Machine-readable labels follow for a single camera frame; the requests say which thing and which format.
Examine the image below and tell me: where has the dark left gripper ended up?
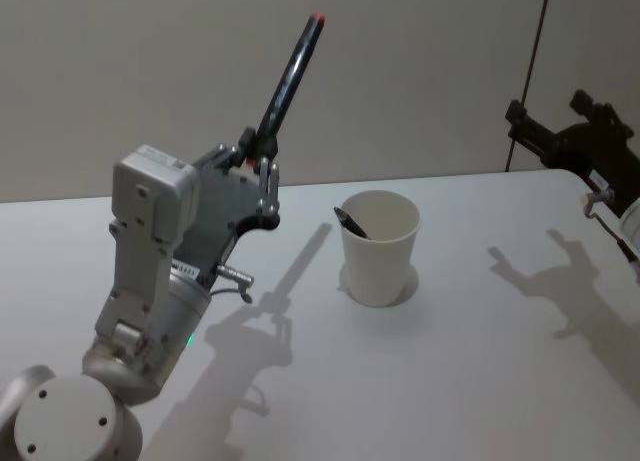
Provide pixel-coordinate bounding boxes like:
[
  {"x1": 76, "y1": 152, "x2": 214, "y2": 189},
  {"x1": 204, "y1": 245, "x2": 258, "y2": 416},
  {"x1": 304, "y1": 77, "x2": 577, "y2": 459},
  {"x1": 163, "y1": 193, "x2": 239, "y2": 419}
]
[{"x1": 172, "y1": 126, "x2": 281, "y2": 286}]

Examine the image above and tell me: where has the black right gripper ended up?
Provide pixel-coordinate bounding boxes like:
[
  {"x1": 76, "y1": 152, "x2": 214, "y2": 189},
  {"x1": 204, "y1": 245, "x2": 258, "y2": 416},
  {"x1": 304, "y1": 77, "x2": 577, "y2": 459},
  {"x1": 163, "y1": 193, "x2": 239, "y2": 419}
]
[{"x1": 504, "y1": 88, "x2": 640, "y2": 218}]

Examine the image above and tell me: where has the black pen with red end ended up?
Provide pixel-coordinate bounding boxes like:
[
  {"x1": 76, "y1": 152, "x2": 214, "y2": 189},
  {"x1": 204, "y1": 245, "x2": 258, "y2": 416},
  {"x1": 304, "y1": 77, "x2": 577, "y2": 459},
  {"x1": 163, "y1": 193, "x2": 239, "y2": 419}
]
[{"x1": 248, "y1": 12, "x2": 326, "y2": 168}]

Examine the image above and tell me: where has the black pen in cup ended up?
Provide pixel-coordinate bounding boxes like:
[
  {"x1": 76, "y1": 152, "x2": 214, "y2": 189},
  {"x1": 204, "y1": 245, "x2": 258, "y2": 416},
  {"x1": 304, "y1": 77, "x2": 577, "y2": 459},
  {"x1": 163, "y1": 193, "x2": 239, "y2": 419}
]
[{"x1": 333, "y1": 206, "x2": 372, "y2": 241}]

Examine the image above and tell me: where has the white paper cup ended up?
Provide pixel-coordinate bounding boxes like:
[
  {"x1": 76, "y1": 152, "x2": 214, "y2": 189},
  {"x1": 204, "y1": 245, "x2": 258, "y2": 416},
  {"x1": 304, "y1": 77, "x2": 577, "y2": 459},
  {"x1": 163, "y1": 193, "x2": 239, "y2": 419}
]
[{"x1": 339, "y1": 189, "x2": 422, "y2": 308}]

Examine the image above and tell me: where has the thin black hanging cord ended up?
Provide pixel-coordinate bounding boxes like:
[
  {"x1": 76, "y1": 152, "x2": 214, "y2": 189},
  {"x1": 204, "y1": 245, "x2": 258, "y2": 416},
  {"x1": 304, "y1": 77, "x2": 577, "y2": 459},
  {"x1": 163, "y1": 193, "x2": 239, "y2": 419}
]
[{"x1": 503, "y1": 0, "x2": 554, "y2": 173}]

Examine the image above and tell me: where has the left gripper cable, silver plug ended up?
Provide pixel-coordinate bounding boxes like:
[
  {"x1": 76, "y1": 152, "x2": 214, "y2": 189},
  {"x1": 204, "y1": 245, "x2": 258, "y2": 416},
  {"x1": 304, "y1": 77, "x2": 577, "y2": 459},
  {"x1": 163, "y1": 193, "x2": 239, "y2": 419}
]
[{"x1": 208, "y1": 263, "x2": 255, "y2": 303}]

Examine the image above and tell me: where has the gripper cable, silver plug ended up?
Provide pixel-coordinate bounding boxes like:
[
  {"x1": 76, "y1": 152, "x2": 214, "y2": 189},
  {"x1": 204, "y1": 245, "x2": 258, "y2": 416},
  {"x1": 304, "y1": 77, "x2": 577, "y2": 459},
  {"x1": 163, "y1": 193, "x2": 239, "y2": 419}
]
[
  {"x1": 581, "y1": 189, "x2": 640, "y2": 285},
  {"x1": 208, "y1": 263, "x2": 255, "y2": 303}
]

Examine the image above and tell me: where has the right gripper cable, silver plug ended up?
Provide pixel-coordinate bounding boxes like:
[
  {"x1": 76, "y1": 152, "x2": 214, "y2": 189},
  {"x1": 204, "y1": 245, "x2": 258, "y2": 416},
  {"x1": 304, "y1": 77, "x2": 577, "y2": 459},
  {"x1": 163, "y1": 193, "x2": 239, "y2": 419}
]
[{"x1": 581, "y1": 189, "x2": 640, "y2": 285}]

